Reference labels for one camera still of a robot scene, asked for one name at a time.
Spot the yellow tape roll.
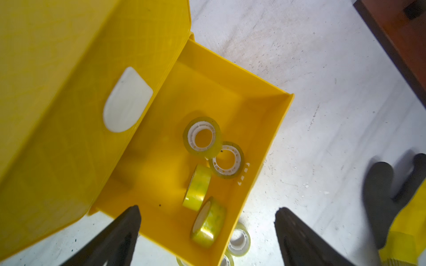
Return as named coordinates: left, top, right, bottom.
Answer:
left=220, top=254, right=234, bottom=266
left=183, top=116, right=223, bottom=159
left=176, top=258, right=189, bottom=266
left=227, top=222, right=251, bottom=257
left=190, top=197, right=227, bottom=248
left=182, top=164, right=212, bottom=211
left=209, top=141, right=245, bottom=179

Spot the brown wooden stepped shelf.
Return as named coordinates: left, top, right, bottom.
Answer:
left=353, top=1, right=426, bottom=105

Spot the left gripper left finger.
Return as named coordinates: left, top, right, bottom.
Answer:
left=63, top=206, right=141, bottom=266

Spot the yellow black rubber glove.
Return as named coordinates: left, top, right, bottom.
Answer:
left=363, top=154, right=426, bottom=266

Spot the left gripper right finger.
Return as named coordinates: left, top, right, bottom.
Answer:
left=275, top=207, right=352, bottom=266

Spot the yellow drawer cabinet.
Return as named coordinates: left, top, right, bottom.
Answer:
left=1, top=1, right=295, bottom=266

